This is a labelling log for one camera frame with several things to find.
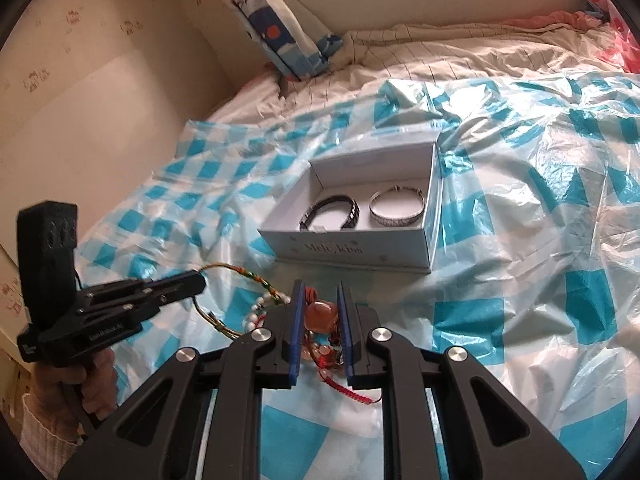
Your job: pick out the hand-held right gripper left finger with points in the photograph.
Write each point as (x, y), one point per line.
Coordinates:
(298, 330)

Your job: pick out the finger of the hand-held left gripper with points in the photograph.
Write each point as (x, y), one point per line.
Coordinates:
(120, 316)
(175, 285)

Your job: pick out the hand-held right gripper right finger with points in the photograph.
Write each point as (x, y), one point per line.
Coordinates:
(345, 330)

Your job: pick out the white jewelry box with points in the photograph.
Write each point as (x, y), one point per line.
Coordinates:
(350, 255)

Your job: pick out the person's left forearm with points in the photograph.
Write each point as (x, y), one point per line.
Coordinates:
(45, 435)

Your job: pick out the person's left hand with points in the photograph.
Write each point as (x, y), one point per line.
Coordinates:
(100, 380)

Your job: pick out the silver bangle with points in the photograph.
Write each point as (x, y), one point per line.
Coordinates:
(400, 219)

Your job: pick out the blue checkered plastic sheet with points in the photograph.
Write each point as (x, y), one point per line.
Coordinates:
(500, 210)

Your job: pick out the printed curtain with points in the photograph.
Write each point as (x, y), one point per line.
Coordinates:
(270, 25)

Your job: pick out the striped beige quilt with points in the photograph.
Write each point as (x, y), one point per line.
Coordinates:
(425, 50)

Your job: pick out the pink blanket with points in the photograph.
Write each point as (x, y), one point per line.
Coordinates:
(550, 19)

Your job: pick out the pink checkered plastic sheet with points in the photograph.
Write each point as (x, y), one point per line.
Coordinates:
(605, 0)

